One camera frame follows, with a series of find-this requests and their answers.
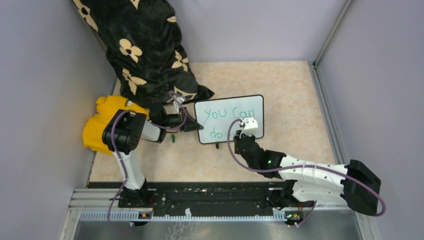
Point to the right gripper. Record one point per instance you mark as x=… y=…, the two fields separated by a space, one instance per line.
x=237 y=136

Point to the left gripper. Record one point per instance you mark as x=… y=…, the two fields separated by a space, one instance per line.
x=190 y=125

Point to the white whiteboard black frame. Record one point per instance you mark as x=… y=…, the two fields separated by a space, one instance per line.
x=216 y=116

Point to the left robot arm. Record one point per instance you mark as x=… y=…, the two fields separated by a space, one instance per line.
x=122 y=136

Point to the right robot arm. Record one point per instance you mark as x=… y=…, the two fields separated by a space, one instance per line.
x=352 y=184

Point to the yellow cloth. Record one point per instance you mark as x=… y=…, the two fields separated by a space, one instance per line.
x=106 y=108

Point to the black floral blanket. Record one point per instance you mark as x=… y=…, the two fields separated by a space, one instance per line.
x=144 y=47

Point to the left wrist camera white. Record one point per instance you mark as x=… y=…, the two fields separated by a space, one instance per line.
x=178 y=101

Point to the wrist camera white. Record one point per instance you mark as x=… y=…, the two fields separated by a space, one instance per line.
x=178 y=101
x=249 y=126

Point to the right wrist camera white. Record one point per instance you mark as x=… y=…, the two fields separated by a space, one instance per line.
x=249 y=126

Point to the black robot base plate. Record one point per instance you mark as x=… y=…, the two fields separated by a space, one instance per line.
x=211 y=199

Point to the white slotted cable duct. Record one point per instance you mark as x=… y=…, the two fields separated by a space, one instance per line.
x=137 y=216

